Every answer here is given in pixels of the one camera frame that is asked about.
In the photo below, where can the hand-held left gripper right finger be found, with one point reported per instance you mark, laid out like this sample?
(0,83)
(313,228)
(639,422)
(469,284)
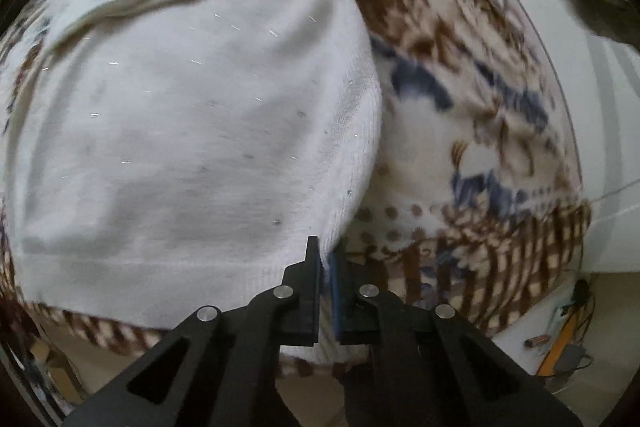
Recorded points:
(336,302)

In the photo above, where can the white knit sweater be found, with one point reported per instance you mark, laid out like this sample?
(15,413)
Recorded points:
(190,122)

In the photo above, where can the cardboard box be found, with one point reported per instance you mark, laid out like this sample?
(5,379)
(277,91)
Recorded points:
(52,372)

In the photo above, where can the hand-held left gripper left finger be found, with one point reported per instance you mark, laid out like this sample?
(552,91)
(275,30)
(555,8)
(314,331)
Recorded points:
(314,287)

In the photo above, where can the brown and blue printed blanket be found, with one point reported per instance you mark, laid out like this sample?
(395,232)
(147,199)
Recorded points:
(475,117)

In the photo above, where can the orange tool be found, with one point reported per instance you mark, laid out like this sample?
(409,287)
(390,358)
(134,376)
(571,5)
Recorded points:
(562,339)

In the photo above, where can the small brown object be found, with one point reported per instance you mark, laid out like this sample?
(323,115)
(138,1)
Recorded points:
(537,342)

